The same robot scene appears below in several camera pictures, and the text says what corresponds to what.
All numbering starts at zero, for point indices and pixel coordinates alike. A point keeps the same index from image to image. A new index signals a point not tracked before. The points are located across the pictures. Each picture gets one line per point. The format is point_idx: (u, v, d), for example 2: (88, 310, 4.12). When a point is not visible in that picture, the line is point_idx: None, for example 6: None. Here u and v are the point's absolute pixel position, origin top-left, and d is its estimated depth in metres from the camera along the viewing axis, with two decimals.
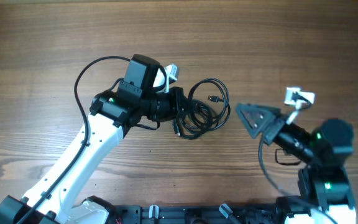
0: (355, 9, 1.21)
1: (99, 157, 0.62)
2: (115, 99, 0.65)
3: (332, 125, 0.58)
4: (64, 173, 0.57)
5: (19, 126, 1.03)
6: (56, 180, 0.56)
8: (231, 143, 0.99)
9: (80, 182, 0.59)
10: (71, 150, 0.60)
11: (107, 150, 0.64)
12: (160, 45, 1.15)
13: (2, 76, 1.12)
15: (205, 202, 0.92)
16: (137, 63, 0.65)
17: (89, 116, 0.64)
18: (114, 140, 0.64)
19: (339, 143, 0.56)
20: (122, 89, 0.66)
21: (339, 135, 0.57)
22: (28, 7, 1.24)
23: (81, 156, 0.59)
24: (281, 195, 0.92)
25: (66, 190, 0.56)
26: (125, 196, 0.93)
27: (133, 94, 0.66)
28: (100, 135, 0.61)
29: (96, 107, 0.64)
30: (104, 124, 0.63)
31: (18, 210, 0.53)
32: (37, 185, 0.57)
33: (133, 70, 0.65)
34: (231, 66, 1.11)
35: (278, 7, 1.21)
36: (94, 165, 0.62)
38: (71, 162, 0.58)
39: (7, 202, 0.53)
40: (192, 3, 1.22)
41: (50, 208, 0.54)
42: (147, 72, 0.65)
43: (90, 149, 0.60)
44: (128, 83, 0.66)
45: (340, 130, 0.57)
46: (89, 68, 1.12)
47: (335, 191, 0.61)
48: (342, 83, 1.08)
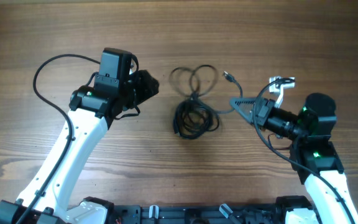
0: (355, 9, 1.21)
1: (86, 150, 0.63)
2: (93, 91, 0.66)
3: (317, 97, 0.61)
4: (56, 170, 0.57)
5: (18, 126, 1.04)
6: (48, 177, 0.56)
8: (230, 143, 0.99)
9: (73, 176, 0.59)
10: (56, 147, 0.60)
11: (93, 142, 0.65)
12: (160, 45, 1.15)
13: (2, 76, 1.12)
15: (205, 202, 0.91)
16: (110, 55, 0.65)
17: (70, 112, 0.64)
18: (100, 131, 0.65)
19: (322, 112, 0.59)
20: (99, 83, 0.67)
21: (322, 106, 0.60)
22: (29, 7, 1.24)
23: (69, 150, 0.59)
24: (281, 195, 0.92)
25: (60, 184, 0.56)
26: (125, 196, 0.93)
27: (110, 85, 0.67)
28: (84, 128, 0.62)
29: (76, 103, 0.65)
30: (87, 118, 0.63)
31: (14, 211, 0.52)
32: (29, 186, 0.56)
33: (106, 62, 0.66)
34: (231, 66, 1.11)
35: (278, 7, 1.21)
36: (82, 158, 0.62)
38: (59, 158, 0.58)
39: (3, 206, 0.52)
40: (192, 4, 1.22)
41: (47, 204, 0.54)
42: (120, 62, 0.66)
43: (76, 143, 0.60)
44: (104, 76, 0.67)
45: (325, 102, 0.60)
46: (90, 68, 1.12)
47: (324, 160, 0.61)
48: (342, 83, 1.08)
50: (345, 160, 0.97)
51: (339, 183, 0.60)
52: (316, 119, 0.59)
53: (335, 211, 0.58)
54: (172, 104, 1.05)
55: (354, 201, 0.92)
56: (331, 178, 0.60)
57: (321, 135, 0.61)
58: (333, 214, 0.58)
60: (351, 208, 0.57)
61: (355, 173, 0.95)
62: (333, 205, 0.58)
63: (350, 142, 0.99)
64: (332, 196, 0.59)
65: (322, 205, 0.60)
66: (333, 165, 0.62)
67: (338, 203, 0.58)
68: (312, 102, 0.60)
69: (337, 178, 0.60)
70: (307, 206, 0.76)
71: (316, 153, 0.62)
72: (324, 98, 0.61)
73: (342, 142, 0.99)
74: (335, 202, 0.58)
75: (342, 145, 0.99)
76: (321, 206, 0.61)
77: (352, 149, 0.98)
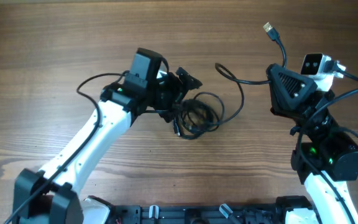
0: (356, 9, 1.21)
1: (110, 137, 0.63)
2: (124, 88, 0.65)
3: (353, 160, 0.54)
4: (79, 150, 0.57)
5: (19, 126, 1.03)
6: (71, 156, 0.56)
8: (231, 143, 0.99)
9: (92, 161, 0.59)
10: (83, 130, 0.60)
11: (116, 134, 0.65)
12: (160, 45, 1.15)
13: (2, 76, 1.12)
15: (205, 203, 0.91)
16: (142, 56, 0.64)
17: (100, 103, 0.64)
18: (124, 125, 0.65)
19: (344, 174, 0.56)
20: (128, 81, 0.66)
21: (350, 168, 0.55)
22: (28, 7, 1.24)
23: (96, 135, 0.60)
24: (281, 195, 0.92)
25: (82, 163, 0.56)
26: (125, 196, 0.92)
27: (138, 86, 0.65)
28: (112, 118, 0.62)
29: (106, 96, 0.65)
30: (114, 110, 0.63)
31: (35, 182, 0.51)
32: (51, 161, 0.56)
33: (138, 63, 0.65)
34: (230, 66, 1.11)
35: (278, 7, 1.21)
36: (104, 147, 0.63)
38: (87, 139, 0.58)
39: (25, 175, 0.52)
40: (192, 3, 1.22)
41: (67, 180, 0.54)
42: (151, 65, 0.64)
43: (102, 130, 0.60)
44: (133, 75, 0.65)
45: (357, 165, 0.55)
46: (89, 68, 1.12)
47: None
48: (343, 83, 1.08)
50: None
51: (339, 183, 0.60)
52: (334, 177, 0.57)
53: (335, 211, 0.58)
54: None
55: (354, 201, 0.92)
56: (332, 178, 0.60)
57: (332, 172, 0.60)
58: (333, 213, 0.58)
60: (350, 207, 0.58)
61: None
62: (333, 205, 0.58)
63: None
64: (332, 196, 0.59)
65: (322, 204, 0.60)
66: None
67: (338, 203, 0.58)
68: (343, 165, 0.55)
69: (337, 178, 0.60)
70: (307, 206, 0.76)
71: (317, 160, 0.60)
72: None
73: None
74: (335, 201, 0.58)
75: None
76: (321, 206, 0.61)
77: None
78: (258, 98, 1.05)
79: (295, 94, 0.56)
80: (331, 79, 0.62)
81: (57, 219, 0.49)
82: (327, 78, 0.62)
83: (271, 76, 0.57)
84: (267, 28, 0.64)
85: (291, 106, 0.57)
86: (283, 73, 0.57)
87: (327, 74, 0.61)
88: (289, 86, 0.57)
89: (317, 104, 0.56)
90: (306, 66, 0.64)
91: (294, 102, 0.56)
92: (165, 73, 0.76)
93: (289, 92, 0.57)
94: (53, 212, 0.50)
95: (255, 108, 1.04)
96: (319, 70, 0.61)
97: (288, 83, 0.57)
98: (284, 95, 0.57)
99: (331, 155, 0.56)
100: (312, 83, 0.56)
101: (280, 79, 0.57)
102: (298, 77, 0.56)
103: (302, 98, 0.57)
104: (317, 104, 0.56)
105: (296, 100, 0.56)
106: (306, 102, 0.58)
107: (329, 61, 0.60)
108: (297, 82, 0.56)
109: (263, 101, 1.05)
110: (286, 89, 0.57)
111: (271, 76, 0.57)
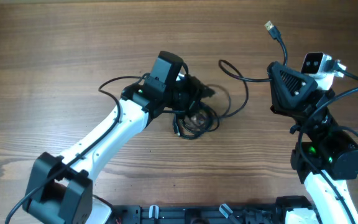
0: (356, 9, 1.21)
1: (126, 135, 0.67)
2: (143, 89, 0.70)
3: (353, 159, 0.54)
4: (99, 141, 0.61)
5: (19, 126, 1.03)
6: (90, 145, 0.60)
8: (231, 143, 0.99)
9: (107, 154, 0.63)
10: (103, 124, 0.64)
11: (132, 132, 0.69)
12: (160, 45, 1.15)
13: (2, 76, 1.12)
15: (205, 203, 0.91)
16: (163, 61, 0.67)
17: (121, 101, 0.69)
18: (140, 125, 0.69)
19: (344, 173, 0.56)
20: (148, 84, 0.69)
21: (350, 168, 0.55)
22: (28, 7, 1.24)
23: (114, 130, 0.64)
24: (281, 195, 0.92)
25: (99, 154, 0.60)
26: (125, 196, 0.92)
27: (158, 88, 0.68)
28: (131, 116, 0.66)
29: (128, 94, 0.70)
30: (134, 109, 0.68)
31: (53, 165, 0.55)
32: (71, 148, 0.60)
33: (158, 67, 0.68)
34: (231, 66, 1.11)
35: (278, 7, 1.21)
36: (120, 143, 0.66)
38: (106, 132, 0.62)
39: (43, 158, 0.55)
40: (192, 3, 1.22)
41: (84, 167, 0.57)
42: (171, 70, 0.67)
43: (122, 126, 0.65)
44: (154, 79, 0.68)
45: (357, 164, 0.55)
46: (89, 68, 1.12)
47: None
48: (343, 83, 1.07)
50: None
51: (339, 182, 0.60)
52: (333, 176, 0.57)
53: (335, 210, 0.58)
54: None
55: (354, 201, 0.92)
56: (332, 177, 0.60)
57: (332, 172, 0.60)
58: (333, 212, 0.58)
60: (350, 206, 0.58)
61: None
62: (333, 203, 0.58)
63: None
64: (332, 195, 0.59)
65: (322, 203, 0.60)
66: None
67: (337, 201, 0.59)
68: (343, 164, 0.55)
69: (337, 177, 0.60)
70: (307, 206, 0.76)
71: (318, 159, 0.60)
72: None
73: None
74: (335, 200, 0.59)
75: None
76: (321, 205, 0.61)
77: None
78: (258, 98, 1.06)
79: (296, 93, 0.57)
80: (332, 79, 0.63)
81: (69, 204, 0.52)
82: (327, 78, 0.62)
83: (273, 75, 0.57)
84: (268, 26, 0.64)
85: (291, 104, 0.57)
86: (284, 72, 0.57)
87: (327, 73, 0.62)
88: (290, 85, 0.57)
89: (317, 102, 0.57)
90: (307, 65, 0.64)
91: (296, 101, 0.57)
92: (183, 76, 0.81)
93: (291, 91, 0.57)
94: (67, 197, 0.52)
95: (255, 108, 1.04)
96: (319, 68, 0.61)
97: (289, 83, 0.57)
98: (285, 95, 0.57)
99: (330, 154, 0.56)
100: (312, 81, 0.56)
101: (281, 79, 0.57)
102: (299, 76, 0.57)
103: (302, 97, 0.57)
104: (318, 102, 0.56)
105: (297, 99, 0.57)
106: (306, 101, 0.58)
107: (330, 60, 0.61)
108: (298, 81, 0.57)
109: (263, 101, 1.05)
110: (288, 89, 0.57)
111: (273, 74, 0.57)
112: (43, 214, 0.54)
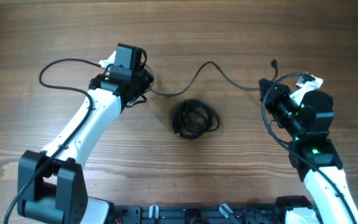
0: (354, 10, 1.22)
1: (102, 122, 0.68)
2: (110, 77, 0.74)
3: (316, 96, 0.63)
4: (78, 129, 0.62)
5: (19, 126, 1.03)
6: (71, 134, 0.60)
8: (231, 143, 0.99)
9: (89, 141, 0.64)
10: (78, 114, 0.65)
11: (108, 118, 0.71)
12: (159, 45, 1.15)
13: (2, 76, 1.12)
15: (205, 203, 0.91)
16: (123, 48, 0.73)
17: (90, 91, 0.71)
18: (114, 110, 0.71)
19: (318, 107, 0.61)
20: (114, 72, 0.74)
21: (320, 104, 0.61)
22: (29, 7, 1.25)
23: (91, 118, 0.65)
24: (281, 195, 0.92)
25: (81, 141, 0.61)
26: (125, 196, 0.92)
27: (124, 74, 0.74)
28: (104, 102, 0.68)
29: (96, 84, 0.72)
30: (105, 95, 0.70)
31: (38, 160, 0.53)
32: (52, 142, 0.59)
33: (120, 54, 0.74)
34: (231, 66, 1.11)
35: (278, 7, 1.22)
36: (99, 129, 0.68)
38: (84, 119, 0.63)
39: (27, 156, 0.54)
40: (192, 4, 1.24)
41: (69, 155, 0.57)
42: (133, 55, 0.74)
43: (97, 112, 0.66)
44: (118, 66, 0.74)
45: (322, 101, 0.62)
46: (89, 68, 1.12)
47: (321, 155, 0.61)
48: (342, 83, 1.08)
50: (346, 160, 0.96)
51: (338, 179, 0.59)
52: (314, 116, 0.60)
53: (335, 206, 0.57)
54: (172, 104, 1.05)
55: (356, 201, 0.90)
56: (331, 175, 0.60)
57: (319, 132, 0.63)
58: (333, 208, 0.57)
60: (350, 202, 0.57)
61: (357, 173, 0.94)
62: (332, 200, 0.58)
63: (350, 142, 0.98)
64: (332, 192, 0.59)
65: (323, 201, 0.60)
66: (333, 161, 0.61)
67: (337, 198, 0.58)
68: (310, 99, 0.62)
69: (336, 173, 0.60)
70: (307, 205, 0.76)
71: (315, 149, 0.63)
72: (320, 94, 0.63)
73: (342, 142, 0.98)
74: (335, 197, 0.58)
75: (342, 146, 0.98)
76: (322, 203, 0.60)
77: (353, 149, 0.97)
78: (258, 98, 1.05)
79: None
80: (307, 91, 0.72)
81: (64, 193, 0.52)
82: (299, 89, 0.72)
83: None
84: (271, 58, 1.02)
85: None
86: None
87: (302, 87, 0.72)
88: None
89: None
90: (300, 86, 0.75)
91: None
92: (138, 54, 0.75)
93: None
94: (59, 186, 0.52)
95: (255, 109, 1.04)
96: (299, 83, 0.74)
97: None
98: None
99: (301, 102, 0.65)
100: None
101: None
102: None
103: None
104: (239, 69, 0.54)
105: None
106: None
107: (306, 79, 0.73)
108: None
109: None
110: None
111: None
112: (41, 213, 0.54)
